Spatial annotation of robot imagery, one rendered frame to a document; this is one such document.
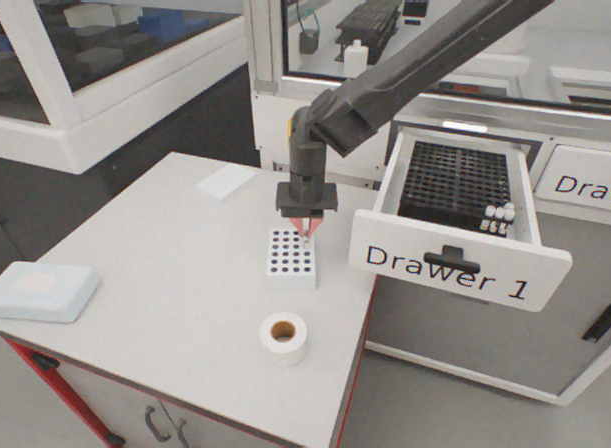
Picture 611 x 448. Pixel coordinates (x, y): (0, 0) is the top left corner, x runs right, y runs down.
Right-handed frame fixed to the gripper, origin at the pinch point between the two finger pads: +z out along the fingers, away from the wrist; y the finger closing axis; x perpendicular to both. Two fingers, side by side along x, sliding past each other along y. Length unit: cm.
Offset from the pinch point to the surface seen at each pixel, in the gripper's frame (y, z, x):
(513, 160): -42.7, -6.1, -16.4
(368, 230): -9.2, -9.7, 9.3
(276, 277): 4.9, 1.6, 9.3
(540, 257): -30.6, -12.2, 16.6
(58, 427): 79, 82, 7
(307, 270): -0.4, 2.2, 7.1
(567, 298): -66, 28, -7
